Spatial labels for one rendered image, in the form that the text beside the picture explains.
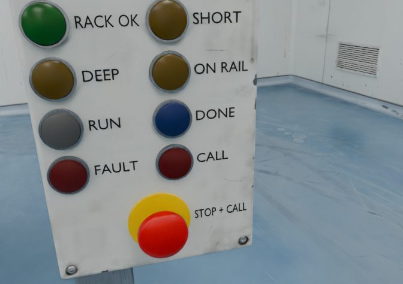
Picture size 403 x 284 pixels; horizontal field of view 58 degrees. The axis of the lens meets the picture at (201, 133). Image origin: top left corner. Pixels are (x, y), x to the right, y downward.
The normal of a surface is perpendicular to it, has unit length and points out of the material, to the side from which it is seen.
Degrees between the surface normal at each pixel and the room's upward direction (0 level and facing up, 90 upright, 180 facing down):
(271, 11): 90
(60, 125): 87
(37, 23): 89
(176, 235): 89
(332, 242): 0
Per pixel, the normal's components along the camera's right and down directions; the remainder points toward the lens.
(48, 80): 0.19, 0.32
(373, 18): -0.92, 0.15
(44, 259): -0.02, -0.94
